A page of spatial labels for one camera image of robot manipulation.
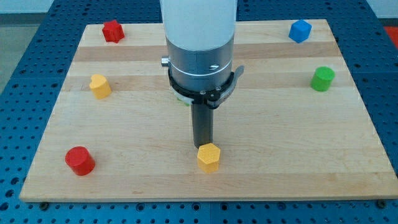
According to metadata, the black clamp ring with lever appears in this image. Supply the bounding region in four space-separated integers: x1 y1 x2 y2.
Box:
168 65 244 110

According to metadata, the red star block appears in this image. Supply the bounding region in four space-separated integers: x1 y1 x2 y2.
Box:
102 20 124 44

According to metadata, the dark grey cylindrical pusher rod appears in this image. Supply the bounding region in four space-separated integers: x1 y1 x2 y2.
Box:
191 104 213 148

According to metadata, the green cylinder block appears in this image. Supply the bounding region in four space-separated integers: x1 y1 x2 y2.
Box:
310 67 335 91

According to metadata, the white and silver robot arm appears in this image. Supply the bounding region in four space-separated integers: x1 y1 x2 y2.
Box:
159 0 244 147

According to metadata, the yellow heart block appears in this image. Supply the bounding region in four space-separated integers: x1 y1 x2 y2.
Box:
89 74 112 100

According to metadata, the yellow hexagon block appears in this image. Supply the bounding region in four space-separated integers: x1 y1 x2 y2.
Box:
197 143 221 173

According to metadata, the wooden board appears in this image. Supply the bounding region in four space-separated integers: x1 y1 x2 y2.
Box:
19 19 397 202

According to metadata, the blue cube block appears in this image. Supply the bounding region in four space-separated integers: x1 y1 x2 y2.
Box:
289 19 312 43

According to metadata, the red cylinder block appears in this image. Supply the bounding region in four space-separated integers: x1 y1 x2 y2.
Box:
65 146 96 176

